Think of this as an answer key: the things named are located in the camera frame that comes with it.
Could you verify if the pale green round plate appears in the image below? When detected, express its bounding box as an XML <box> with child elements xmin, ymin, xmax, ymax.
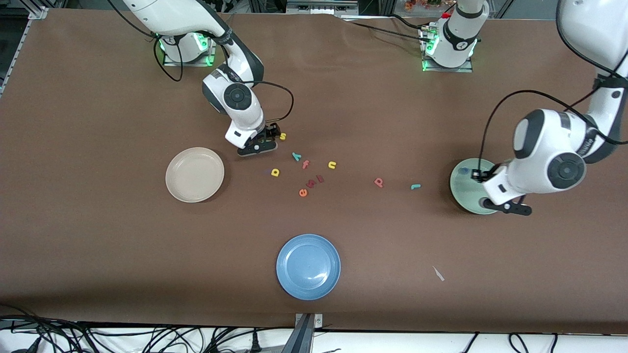
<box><xmin>449</xmin><ymin>158</ymin><xmax>497</xmax><ymax>215</ymax></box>

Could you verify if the beige round plate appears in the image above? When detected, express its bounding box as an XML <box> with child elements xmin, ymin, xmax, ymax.
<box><xmin>165</xmin><ymin>147</ymin><xmax>225</xmax><ymax>203</ymax></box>

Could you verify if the blue round plate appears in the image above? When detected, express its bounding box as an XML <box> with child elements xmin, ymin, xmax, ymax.
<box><xmin>276</xmin><ymin>233</ymin><xmax>341</xmax><ymax>301</ymax></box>

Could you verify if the brown table cover sheet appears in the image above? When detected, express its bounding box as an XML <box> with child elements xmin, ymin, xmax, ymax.
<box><xmin>0</xmin><ymin>9</ymin><xmax>628</xmax><ymax>335</ymax></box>

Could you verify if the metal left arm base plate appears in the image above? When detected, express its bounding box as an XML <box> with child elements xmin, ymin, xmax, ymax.
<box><xmin>421</xmin><ymin>27</ymin><xmax>474</xmax><ymax>74</ymax></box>

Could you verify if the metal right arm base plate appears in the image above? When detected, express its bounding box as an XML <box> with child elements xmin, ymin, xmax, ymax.
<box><xmin>163</xmin><ymin>20</ymin><xmax>217</xmax><ymax>67</ymax></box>

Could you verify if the aluminium frame bar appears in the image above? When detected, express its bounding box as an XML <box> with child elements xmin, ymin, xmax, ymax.
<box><xmin>287</xmin><ymin>0</ymin><xmax>359</xmax><ymax>15</ymax></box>

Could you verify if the black cable across table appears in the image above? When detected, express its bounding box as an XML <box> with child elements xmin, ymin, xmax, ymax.
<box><xmin>341</xmin><ymin>14</ymin><xmax>432</xmax><ymax>45</ymax></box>

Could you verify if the metal table edge bracket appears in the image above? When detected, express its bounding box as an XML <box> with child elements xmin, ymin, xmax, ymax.
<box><xmin>282</xmin><ymin>313</ymin><xmax>323</xmax><ymax>353</ymax></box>

